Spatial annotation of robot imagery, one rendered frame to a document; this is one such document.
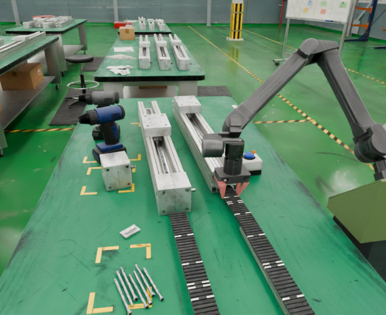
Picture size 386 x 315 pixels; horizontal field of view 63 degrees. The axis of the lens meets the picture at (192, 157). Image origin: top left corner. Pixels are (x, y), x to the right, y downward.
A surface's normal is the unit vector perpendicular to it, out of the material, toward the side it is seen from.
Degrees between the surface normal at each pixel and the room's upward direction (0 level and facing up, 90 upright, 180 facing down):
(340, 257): 0
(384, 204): 90
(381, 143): 45
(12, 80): 90
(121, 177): 90
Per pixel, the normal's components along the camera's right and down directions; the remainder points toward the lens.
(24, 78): 0.19, 0.44
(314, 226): 0.02, -0.89
